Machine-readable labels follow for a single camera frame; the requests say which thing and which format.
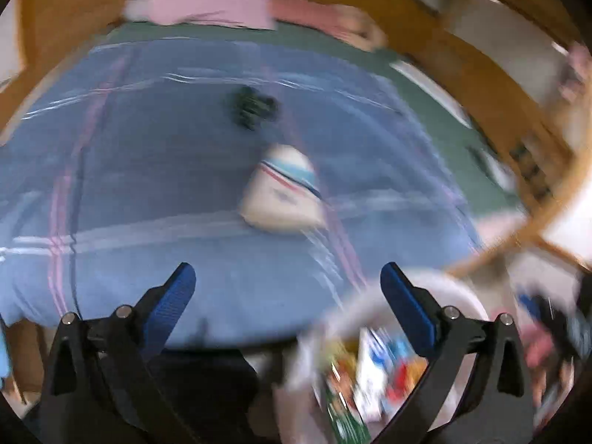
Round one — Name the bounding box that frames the pink lined trash bin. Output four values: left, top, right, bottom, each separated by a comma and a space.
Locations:
272, 266, 492, 444

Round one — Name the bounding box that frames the white electronic device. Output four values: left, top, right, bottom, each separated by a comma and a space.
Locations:
468, 147, 518, 194

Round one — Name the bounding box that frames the wooden bed frame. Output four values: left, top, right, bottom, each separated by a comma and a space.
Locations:
1, 0, 591, 276

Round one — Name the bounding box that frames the white blue medicine box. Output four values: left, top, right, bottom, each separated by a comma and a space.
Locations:
354, 328, 391, 423

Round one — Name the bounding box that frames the green snack wrapper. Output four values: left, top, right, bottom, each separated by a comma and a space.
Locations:
320, 341, 370, 444

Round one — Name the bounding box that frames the green mattress cover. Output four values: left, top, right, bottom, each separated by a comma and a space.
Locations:
103, 22, 527, 219

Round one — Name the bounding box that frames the white paper cup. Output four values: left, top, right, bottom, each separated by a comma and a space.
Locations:
239, 144, 326, 233

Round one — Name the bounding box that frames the blue striped blanket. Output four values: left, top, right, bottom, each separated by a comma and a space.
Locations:
1, 38, 480, 346

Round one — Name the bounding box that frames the dark green foil wrapper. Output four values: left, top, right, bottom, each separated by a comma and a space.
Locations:
231, 85, 279, 131

